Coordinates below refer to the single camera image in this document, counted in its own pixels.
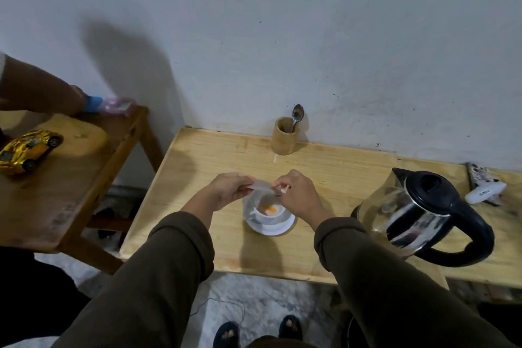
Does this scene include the person's left hand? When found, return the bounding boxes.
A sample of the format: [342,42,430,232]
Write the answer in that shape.
[206,173,256,212]

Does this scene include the person's right hand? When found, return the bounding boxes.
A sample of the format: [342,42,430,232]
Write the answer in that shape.
[272,169,324,222]

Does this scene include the clear plastic packet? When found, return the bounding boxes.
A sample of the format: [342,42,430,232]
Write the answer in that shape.
[243,181,286,223]

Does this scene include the person's right forearm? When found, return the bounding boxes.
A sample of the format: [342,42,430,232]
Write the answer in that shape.
[304,203,518,348]

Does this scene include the person's left forearm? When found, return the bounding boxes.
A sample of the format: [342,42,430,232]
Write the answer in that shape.
[53,187,221,348]

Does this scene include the white cup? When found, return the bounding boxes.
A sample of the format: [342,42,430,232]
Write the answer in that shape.
[249,203,286,225]

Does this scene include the bamboo utensil holder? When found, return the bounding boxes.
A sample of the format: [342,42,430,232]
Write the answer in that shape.
[271,116,301,156]

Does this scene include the white saucer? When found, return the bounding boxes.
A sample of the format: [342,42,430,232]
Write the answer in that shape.
[246,213,296,237]

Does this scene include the metal spoon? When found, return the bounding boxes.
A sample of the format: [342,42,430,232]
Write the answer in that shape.
[290,104,305,133]

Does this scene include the person's right foot in sandal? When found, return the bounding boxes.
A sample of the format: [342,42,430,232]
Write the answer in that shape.
[278,315,303,341]

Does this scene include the person's foot in sandal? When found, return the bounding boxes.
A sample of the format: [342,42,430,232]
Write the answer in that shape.
[278,315,303,341]
[212,321,241,348]

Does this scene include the person's left foot in sandal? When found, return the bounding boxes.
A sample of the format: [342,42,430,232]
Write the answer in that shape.
[212,321,241,348]

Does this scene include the wooden side table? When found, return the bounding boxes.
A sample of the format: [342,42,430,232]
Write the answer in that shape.
[0,106,165,276]

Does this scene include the white toy airplane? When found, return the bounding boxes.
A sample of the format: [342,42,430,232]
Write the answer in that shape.
[465,162,508,207]

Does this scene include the gold toy car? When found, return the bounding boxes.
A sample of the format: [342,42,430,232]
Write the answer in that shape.
[0,129,64,176]

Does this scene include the glass electric kettle black handle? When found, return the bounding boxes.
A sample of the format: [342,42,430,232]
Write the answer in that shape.
[351,167,496,268]

